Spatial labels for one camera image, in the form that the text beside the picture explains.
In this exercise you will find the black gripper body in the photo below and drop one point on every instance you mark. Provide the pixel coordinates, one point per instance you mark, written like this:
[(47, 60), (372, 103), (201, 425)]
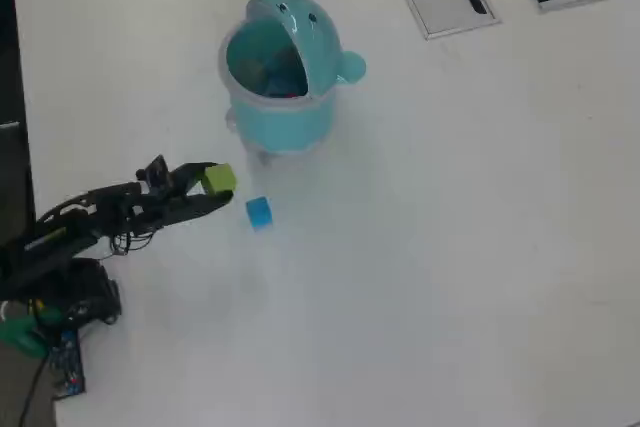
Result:
[(155, 207)]

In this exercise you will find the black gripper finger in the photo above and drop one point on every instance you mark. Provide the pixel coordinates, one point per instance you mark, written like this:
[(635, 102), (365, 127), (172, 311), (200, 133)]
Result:
[(190, 174), (200, 204)]

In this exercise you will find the green cube block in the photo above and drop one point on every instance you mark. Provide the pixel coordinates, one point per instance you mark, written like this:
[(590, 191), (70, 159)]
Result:
[(220, 178)]

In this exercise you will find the blue cube block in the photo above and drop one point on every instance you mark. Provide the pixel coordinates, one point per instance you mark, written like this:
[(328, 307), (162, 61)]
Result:
[(259, 212)]

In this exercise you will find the red cube block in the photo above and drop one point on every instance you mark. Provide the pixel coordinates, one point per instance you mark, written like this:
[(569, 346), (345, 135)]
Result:
[(290, 94)]

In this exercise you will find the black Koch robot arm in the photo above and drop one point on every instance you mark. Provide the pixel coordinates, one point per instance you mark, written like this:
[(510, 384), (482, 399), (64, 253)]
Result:
[(50, 247)]

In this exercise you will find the teal whale-shaped bin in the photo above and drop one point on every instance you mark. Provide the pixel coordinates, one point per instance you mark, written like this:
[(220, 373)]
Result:
[(280, 122)]

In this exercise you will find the grey-green box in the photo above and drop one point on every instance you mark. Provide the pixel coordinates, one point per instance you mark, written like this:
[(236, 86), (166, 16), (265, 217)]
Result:
[(250, 72)]

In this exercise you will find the dark grey cabinet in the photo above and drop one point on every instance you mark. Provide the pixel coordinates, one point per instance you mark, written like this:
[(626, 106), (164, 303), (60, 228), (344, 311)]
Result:
[(12, 182)]

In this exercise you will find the blue circuit board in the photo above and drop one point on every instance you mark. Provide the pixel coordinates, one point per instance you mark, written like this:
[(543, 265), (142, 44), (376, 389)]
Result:
[(67, 362)]

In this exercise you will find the green table clamp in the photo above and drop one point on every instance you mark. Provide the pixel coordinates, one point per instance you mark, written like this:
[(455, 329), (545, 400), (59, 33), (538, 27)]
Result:
[(15, 334)]

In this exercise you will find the small wrist camera board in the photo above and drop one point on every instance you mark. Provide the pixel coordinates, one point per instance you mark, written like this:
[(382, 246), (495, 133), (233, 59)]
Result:
[(157, 172)]

